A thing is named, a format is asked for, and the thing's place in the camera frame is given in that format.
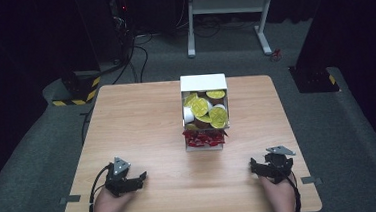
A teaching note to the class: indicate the pile of yellow-lidded cups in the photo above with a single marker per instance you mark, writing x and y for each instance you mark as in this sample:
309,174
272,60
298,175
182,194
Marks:
206,109

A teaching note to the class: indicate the person's left hand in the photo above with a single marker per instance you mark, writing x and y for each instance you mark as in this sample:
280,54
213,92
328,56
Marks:
108,205

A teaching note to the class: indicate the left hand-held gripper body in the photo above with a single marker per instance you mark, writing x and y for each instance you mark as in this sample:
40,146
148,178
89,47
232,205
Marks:
117,182

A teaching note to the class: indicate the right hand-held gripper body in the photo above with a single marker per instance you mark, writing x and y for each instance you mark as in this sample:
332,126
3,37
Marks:
278,165

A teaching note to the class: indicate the white metal stand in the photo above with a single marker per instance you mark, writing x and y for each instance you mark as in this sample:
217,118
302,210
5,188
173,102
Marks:
225,5

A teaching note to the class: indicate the white open box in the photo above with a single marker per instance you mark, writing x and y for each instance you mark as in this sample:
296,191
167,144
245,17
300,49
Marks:
203,83

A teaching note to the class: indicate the black yellow-striped stand base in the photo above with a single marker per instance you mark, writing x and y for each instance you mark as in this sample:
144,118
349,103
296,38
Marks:
79,90

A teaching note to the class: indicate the grey tape strip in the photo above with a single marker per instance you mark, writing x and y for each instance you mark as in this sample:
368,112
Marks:
311,180
70,199

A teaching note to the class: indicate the small red object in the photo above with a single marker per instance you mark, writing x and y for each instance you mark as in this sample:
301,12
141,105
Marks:
275,55

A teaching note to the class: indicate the person's right hand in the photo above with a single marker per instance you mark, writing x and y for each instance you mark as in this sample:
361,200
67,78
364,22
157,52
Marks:
279,196

